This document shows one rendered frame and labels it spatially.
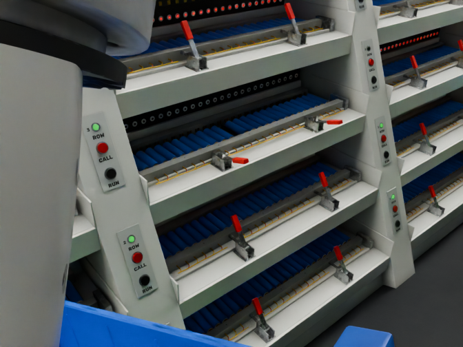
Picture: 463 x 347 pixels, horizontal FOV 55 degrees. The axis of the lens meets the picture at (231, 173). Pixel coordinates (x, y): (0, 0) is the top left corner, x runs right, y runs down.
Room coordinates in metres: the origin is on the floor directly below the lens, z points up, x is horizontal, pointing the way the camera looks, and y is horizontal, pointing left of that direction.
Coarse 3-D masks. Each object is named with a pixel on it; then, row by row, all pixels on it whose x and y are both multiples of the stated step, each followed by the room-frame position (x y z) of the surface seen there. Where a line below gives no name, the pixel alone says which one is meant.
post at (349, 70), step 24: (288, 0) 1.22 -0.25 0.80; (312, 0) 1.15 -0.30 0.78; (336, 0) 1.09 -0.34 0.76; (360, 24) 1.09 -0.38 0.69; (360, 48) 1.08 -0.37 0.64; (312, 72) 1.19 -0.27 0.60; (336, 72) 1.12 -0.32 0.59; (360, 72) 1.07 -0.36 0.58; (384, 96) 1.11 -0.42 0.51; (336, 144) 1.16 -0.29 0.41; (360, 144) 1.09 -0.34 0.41; (384, 168) 1.09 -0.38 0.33; (384, 192) 1.08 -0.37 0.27; (360, 216) 1.13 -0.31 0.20; (384, 216) 1.07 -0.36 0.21; (408, 240) 1.11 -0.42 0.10; (408, 264) 1.11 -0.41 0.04
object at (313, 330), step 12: (444, 228) 1.29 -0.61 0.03; (432, 240) 1.25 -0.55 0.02; (420, 252) 1.21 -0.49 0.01; (372, 288) 1.08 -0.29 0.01; (348, 300) 1.02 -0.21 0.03; (360, 300) 1.05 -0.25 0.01; (336, 312) 0.99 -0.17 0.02; (324, 324) 0.97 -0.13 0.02; (300, 336) 0.92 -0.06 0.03; (312, 336) 0.94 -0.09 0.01
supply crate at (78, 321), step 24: (72, 312) 0.30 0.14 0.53; (96, 312) 0.28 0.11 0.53; (72, 336) 0.31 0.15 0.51; (96, 336) 0.29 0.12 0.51; (120, 336) 0.27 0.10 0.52; (144, 336) 0.25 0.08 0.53; (168, 336) 0.24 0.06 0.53; (192, 336) 0.23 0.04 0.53; (360, 336) 0.16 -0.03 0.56; (384, 336) 0.15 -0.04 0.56
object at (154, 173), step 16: (304, 112) 1.03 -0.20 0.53; (320, 112) 1.05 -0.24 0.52; (272, 128) 0.96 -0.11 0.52; (288, 128) 0.99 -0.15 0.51; (224, 144) 0.89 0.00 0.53; (240, 144) 0.91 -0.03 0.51; (256, 144) 0.91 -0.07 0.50; (176, 160) 0.83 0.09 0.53; (192, 160) 0.84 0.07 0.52; (144, 176) 0.78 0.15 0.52; (160, 176) 0.80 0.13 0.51; (176, 176) 0.80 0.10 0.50
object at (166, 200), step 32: (256, 96) 1.10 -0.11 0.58; (320, 96) 1.18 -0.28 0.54; (352, 96) 1.09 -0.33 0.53; (160, 128) 0.95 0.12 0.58; (352, 128) 1.05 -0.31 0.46; (256, 160) 0.87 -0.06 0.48; (288, 160) 0.93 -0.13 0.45; (160, 192) 0.77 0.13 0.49; (192, 192) 0.78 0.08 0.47; (224, 192) 0.84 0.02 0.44
